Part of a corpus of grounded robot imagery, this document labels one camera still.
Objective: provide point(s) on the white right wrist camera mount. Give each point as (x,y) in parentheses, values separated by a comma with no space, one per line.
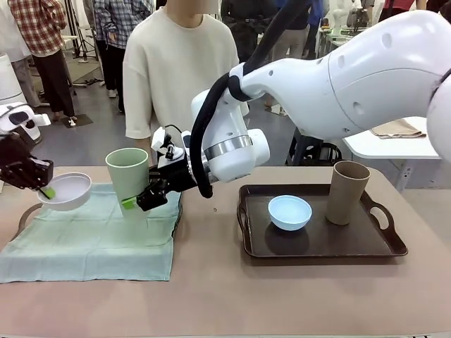
(176,148)

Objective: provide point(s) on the person in red plaid shirt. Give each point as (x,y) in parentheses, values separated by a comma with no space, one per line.
(38,28)

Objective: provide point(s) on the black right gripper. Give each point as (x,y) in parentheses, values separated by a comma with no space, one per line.
(176,177)

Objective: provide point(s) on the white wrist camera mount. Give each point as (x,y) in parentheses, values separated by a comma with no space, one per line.
(176,148)
(40,119)

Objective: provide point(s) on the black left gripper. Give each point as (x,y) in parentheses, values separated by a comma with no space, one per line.
(14,165)

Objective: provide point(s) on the tall brown cup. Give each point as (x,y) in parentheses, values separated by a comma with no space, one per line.
(345,200)

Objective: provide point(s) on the white rounded appliance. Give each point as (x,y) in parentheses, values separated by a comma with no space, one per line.
(8,77)

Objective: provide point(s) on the black tripod stand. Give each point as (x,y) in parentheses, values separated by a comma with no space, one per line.
(82,45)

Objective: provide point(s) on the light blue bowl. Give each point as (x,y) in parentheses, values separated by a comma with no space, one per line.
(289,220)

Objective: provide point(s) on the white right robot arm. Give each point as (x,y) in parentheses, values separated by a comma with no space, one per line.
(352,88)

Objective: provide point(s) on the person in blue plaid shirt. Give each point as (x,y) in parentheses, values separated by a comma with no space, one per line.
(112,24)

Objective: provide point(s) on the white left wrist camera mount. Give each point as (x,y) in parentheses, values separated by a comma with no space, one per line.
(40,119)

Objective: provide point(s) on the dark brown serving tray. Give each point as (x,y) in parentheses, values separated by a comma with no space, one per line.
(180,206)
(352,239)

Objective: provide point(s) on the white bowl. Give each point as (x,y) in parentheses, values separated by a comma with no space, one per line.
(70,197)

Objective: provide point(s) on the tall light green cup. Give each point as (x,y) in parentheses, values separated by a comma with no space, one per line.
(127,176)

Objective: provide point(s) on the black plastic stool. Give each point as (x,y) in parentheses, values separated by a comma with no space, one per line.
(310,148)

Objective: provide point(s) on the light green cloth mat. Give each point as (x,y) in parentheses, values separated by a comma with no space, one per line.
(88,246)

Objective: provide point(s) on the person in white shirt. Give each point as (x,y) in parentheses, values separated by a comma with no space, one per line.
(14,35)

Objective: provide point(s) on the person in dark clothes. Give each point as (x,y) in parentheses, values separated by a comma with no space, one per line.
(299,24)

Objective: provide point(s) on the folded brown cloth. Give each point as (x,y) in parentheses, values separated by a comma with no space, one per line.
(398,130)

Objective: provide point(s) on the person in light sweater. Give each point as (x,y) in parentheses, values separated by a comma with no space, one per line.
(176,70)

